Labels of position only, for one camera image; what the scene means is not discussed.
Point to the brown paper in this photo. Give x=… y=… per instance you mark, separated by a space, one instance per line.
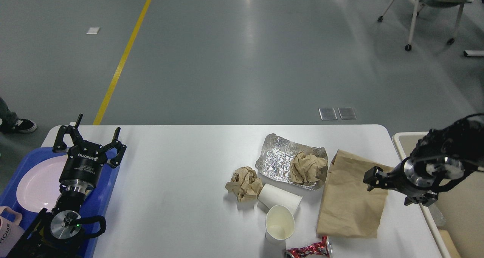
x=305 y=169

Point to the pink HOME mug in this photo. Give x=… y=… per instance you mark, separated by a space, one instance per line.
x=10 y=231

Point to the white paper cup lying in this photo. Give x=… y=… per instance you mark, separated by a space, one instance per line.
x=271 y=196

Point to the pink plate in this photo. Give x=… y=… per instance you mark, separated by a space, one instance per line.
x=39 y=187

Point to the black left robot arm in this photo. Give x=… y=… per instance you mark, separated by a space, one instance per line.
x=62 y=231

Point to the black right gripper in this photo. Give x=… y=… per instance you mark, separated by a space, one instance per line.
x=415 y=180

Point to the crushed red can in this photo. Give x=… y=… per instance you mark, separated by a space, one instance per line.
x=320 y=248

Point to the right metal floor plate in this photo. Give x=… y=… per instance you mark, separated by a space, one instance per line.
x=347 y=113

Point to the crumpled brown paper ball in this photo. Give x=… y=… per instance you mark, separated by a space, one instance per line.
x=245 y=184

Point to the metal floor plate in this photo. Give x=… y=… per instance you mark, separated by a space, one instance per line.
x=328 y=114
x=347 y=113

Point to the grey bar on floor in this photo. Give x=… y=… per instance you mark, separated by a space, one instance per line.
x=473 y=53

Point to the brown paper bag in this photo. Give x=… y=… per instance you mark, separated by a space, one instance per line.
x=348 y=209

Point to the beige plastic bin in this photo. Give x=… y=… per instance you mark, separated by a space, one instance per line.
x=456 y=220

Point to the aluminium foil sheet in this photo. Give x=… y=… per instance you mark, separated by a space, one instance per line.
x=276 y=157

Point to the left metal floor plate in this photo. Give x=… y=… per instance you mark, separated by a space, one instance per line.
x=328 y=114

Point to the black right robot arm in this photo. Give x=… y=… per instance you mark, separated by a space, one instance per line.
x=439 y=162

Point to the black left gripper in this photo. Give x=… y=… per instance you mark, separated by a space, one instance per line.
x=84 y=167

